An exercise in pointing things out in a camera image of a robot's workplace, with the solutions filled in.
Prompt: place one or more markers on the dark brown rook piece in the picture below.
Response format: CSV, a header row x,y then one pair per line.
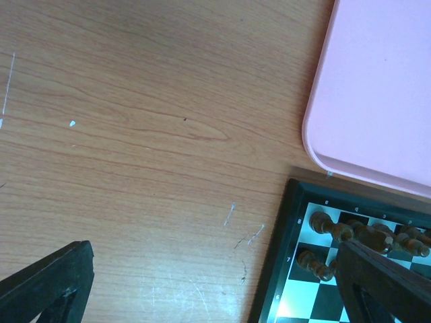
x,y
321,223

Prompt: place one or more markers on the pink plastic tray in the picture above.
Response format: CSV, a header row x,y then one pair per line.
x,y
368,113

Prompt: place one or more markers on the dark brown pawn piece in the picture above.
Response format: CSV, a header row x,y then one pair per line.
x,y
308,261

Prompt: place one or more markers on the dark brown queen piece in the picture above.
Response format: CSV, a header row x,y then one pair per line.
x,y
413,241

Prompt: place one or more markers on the dark brown bishop piece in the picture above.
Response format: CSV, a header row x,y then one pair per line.
x,y
374,239

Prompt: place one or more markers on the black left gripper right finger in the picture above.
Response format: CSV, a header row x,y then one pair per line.
x,y
373,288

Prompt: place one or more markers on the dark brown knight piece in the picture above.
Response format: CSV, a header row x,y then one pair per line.
x,y
342,232

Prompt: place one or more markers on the black white chess board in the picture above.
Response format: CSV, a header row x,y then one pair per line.
x,y
289,293

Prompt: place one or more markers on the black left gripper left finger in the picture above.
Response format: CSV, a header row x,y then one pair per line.
x,y
54,289

